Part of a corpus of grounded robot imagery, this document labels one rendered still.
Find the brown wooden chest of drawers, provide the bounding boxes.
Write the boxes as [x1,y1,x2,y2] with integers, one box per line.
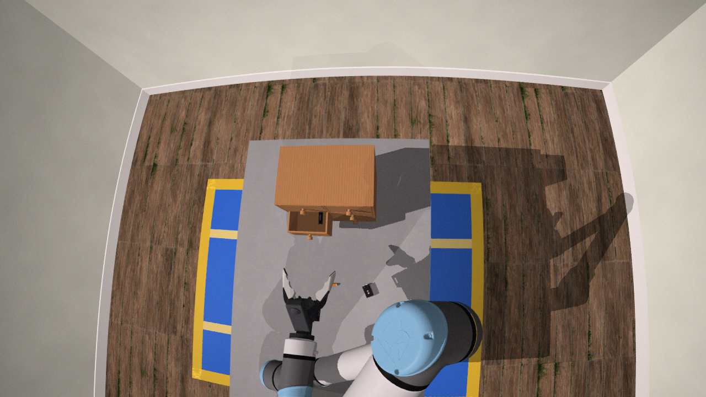
[274,145,377,222]

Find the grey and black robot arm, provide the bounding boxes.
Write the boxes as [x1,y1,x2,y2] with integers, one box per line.
[260,299,483,397]

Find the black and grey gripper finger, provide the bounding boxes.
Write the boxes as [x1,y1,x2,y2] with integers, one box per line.
[314,271,336,313]
[282,268,296,303]

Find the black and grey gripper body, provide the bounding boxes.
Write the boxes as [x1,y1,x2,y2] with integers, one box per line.
[289,296,320,341]

